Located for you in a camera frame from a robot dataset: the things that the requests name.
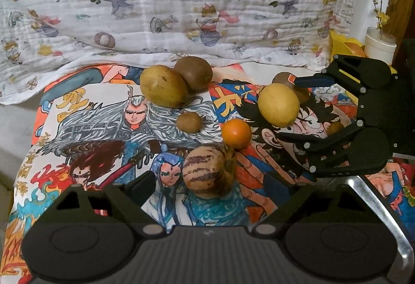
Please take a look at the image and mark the round yellow fruit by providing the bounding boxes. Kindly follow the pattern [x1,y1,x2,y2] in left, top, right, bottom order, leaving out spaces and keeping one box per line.
[258,83,300,127]

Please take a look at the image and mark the silver metal tray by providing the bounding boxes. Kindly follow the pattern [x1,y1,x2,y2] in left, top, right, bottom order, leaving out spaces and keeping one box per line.
[348,174,414,268]

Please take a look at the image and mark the medium brown kiwi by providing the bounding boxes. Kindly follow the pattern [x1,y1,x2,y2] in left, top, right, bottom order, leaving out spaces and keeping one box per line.
[272,72,312,105]

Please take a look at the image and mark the yellow bag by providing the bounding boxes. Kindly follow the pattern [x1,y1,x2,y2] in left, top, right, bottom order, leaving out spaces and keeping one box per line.
[329,30,367,59]

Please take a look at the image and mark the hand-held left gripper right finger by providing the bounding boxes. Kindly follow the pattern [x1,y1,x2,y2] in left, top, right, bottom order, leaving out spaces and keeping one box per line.
[251,183,381,237]

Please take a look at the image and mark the small brown fruit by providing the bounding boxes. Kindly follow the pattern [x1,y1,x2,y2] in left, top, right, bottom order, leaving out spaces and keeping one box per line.
[327,121,345,136]

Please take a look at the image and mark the large brown kiwi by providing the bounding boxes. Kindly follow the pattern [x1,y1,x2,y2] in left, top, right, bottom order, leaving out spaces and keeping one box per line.
[173,56,213,92]

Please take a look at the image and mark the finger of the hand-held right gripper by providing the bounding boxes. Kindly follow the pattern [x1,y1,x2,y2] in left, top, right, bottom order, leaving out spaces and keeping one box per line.
[287,55,368,92]
[278,120,368,180]

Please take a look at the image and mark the orange tangerine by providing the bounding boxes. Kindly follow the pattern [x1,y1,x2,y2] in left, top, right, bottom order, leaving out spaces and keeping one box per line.
[221,119,252,150]

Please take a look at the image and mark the colourful anime printed cloth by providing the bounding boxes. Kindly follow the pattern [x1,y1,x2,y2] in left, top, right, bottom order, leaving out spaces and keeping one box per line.
[0,62,415,272]

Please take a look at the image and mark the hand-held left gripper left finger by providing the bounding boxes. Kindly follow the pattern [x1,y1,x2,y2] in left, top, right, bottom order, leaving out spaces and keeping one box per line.
[45,171,166,237]

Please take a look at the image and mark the small brown kiwi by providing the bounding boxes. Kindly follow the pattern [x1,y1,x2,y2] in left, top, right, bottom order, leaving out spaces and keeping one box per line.
[176,112,203,134]

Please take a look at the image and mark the striped pepino melon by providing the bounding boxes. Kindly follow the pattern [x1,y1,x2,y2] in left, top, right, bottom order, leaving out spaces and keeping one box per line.
[182,145,237,199]

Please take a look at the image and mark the orange fruit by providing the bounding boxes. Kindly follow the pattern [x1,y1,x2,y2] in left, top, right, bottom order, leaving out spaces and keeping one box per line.
[345,42,367,58]

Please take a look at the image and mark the yellow-green mango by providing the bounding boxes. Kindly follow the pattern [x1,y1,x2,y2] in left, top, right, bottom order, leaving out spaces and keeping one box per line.
[139,65,189,109]

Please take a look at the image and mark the pale upholstered seat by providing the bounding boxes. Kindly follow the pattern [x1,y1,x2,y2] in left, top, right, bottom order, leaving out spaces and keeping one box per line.
[0,99,46,216]

